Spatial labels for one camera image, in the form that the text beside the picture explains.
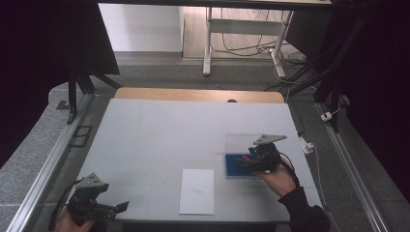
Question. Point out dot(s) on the white desk frame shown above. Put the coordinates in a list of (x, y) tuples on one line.
[(245, 26)]

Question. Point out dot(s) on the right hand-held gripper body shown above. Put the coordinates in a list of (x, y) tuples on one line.
[(268, 158)]

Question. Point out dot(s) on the person's left hand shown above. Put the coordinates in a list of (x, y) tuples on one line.
[(69, 225)]

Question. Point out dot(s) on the blue ink pad clear-lid case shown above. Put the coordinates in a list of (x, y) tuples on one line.
[(230, 169)]

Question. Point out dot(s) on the black curtain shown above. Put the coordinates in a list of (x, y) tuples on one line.
[(38, 64), (380, 80)]

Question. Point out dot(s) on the person's right hand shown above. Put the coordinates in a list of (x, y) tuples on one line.
[(280, 182)]

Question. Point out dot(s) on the black metal stand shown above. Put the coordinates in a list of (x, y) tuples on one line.
[(333, 96), (72, 96)]

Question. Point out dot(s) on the wooden table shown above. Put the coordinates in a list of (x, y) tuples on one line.
[(180, 94)]

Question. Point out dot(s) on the aluminium rail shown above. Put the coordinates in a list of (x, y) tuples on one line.
[(48, 167), (351, 174)]

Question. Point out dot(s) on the small black floor plate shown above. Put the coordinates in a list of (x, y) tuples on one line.
[(62, 105)]

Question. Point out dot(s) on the small white plug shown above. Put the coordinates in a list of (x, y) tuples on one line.
[(326, 116)]

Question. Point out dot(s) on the white paper sheet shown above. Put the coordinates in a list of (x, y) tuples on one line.
[(197, 199)]

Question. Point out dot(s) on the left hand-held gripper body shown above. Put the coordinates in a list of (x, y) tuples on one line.
[(84, 201)]

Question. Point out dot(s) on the white power adapter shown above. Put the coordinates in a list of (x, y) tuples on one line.
[(307, 147)]

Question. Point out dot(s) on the white table cover mat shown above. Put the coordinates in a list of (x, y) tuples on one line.
[(154, 141)]

